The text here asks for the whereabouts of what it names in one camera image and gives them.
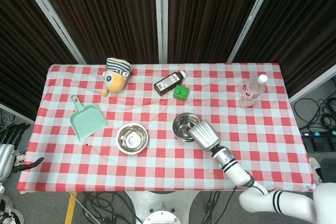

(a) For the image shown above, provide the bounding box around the black cable coil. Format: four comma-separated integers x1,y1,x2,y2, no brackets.
292,95,336,132

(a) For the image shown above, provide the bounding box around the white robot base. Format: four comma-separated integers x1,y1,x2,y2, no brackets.
125,191,200,224

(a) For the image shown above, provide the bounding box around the red white checkered tablecloth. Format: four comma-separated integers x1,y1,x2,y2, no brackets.
17,63,317,193

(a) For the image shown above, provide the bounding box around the black cable tangle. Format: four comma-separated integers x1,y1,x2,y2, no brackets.
78,191,144,224

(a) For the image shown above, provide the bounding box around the white black sneaker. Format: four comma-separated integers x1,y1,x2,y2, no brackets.
308,156,328,186
0,195,25,224
14,151,27,167

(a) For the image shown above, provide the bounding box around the yellow plush toy striped hat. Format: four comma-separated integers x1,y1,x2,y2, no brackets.
101,57,132,97

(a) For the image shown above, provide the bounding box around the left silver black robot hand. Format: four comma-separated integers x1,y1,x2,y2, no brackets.
0,123,45,182

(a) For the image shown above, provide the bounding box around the green toy building brick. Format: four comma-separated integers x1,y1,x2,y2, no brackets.
172,84,190,102

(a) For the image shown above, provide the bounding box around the yellow floor tape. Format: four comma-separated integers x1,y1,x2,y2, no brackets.
64,191,78,224

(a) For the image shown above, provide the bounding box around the dark brown partition panel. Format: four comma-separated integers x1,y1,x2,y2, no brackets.
232,0,336,96
31,0,160,65
167,0,270,64
0,0,79,120

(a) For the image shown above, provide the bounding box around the brown medicine bottle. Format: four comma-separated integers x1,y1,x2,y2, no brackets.
153,70,187,96

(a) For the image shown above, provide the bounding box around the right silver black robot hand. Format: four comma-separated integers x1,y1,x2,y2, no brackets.
184,119,221,153

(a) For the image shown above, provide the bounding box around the mint green plastic dustpan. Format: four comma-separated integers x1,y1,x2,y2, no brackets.
69,94,108,141

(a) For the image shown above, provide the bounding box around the grey cable bundle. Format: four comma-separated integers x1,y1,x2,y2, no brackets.
0,108,20,128

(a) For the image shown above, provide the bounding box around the clear plastic water bottle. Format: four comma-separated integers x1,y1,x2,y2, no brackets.
238,73,269,108

